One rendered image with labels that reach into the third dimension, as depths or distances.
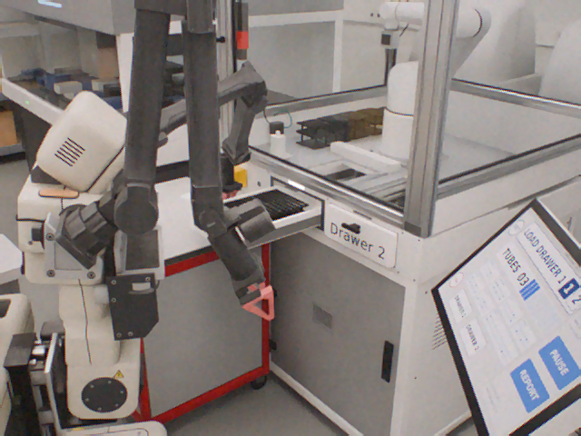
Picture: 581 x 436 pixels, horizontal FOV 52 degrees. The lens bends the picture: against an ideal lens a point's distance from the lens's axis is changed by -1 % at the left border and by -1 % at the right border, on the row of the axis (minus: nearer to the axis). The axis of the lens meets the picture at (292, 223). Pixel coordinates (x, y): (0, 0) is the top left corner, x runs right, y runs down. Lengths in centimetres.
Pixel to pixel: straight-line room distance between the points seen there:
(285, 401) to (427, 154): 130
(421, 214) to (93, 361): 92
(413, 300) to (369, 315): 23
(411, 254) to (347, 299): 38
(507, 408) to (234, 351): 147
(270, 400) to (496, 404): 158
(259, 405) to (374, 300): 81
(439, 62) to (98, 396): 114
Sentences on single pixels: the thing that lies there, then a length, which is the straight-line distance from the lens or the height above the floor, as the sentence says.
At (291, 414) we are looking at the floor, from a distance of 250.
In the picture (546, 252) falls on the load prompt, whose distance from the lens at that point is 124.
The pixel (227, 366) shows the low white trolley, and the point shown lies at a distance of 239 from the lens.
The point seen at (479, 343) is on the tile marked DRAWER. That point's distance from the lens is 120.
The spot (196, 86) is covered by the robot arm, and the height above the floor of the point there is 146.
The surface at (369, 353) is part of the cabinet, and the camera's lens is 207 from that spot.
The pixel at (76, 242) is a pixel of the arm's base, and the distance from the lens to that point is 114.
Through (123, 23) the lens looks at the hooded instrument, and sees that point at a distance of 251.
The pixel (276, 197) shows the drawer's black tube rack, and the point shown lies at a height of 90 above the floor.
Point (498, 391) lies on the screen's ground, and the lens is 110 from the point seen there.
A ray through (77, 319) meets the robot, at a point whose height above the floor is 91.
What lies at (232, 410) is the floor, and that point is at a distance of 252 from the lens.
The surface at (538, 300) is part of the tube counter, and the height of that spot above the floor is 111.
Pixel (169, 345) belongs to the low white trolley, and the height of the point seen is 41.
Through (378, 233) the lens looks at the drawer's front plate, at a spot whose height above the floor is 91.
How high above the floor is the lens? 168
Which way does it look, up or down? 25 degrees down
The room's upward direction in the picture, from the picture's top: 1 degrees clockwise
